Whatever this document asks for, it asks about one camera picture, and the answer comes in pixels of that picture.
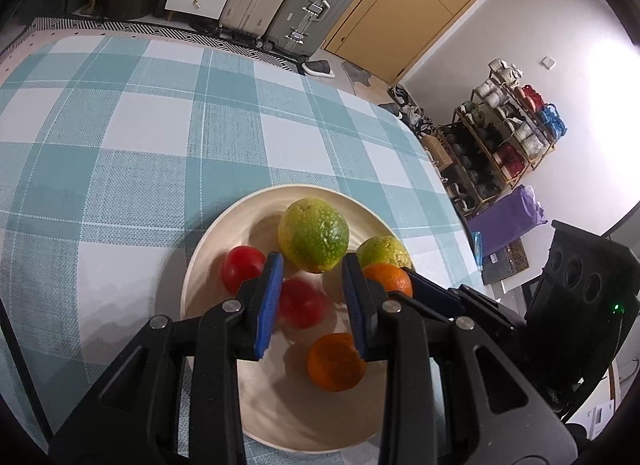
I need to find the blue plastic packet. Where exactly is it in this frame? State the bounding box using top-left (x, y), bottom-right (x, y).
top-left (469, 231), bottom-right (485, 273)

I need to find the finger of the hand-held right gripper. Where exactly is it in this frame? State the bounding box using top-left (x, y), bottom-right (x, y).
top-left (405, 268), bottom-right (527, 347)

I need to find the wooden shoe rack with shoes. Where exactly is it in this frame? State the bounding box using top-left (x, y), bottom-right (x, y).
top-left (440, 58), bottom-right (568, 216)

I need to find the pile of shoes on floor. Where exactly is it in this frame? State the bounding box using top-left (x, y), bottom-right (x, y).
top-left (379, 84), bottom-right (438, 138)

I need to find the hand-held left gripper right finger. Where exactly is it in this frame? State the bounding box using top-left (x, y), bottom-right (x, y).
top-left (341, 252), bottom-right (581, 465)

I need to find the orange mandarin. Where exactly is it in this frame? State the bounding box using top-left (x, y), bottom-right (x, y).
top-left (362, 263), bottom-right (414, 299)
top-left (306, 332), bottom-right (368, 393)

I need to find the grey slipper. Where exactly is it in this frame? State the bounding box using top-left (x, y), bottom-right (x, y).
top-left (302, 60), bottom-right (336, 79)

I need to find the cardboard box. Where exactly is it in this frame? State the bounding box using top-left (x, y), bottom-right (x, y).
top-left (421, 134), bottom-right (455, 172)

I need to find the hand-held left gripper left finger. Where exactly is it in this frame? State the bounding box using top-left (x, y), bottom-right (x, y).
top-left (47, 251), bottom-right (286, 465)

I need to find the cream round plate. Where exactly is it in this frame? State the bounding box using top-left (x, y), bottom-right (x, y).
top-left (180, 186), bottom-right (474, 455)

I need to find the purple bag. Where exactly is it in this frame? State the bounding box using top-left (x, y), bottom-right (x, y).
top-left (467, 184), bottom-right (549, 258)

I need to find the yellow-green citrus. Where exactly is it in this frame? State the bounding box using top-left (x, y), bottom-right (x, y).
top-left (355, 235), bottom-right (412, 270)

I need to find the large green-yellow citrus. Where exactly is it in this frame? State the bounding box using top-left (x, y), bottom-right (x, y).
top-left (277, 198), bottom-right (350, 274)

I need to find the red tomato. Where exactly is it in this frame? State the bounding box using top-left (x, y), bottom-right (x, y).
top-left (221, 245), bottom-right (268, 295)
top-left (277, 277), bottom-right (331, 330)

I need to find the silver suitcase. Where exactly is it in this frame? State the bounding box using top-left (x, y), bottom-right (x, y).
top-left (264, 0), bottom-right (368, 58)

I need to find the grey floor rag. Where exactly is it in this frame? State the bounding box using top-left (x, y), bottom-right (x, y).
top-left (342, 60), bottom-right (375, 88)

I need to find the wooden door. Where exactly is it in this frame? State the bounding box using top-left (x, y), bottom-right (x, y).
top-left (324, 0), bottom-right (517, 86)

